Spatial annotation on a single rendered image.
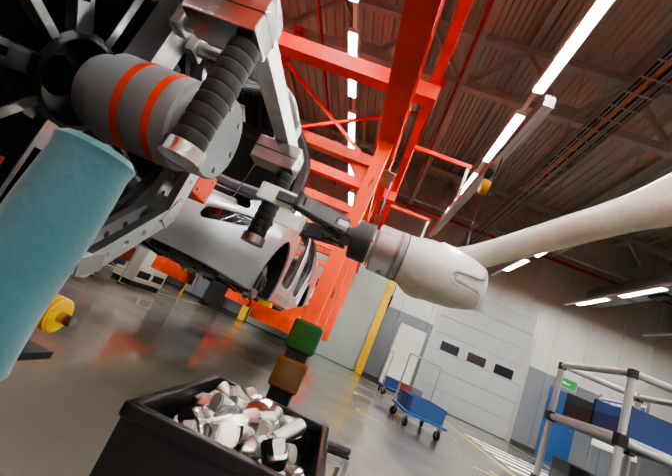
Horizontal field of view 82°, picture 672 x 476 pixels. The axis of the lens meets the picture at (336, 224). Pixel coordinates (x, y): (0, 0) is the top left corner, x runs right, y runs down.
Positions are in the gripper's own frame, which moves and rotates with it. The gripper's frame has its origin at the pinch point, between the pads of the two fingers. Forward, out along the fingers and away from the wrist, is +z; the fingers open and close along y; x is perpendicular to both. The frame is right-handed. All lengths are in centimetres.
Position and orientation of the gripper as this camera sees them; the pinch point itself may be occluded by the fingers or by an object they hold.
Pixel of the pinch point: (272, 204)
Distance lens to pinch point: 74.0
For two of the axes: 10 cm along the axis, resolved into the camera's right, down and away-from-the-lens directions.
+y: 0.0, 2.9, 9.6
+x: 4.0, -8.8, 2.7
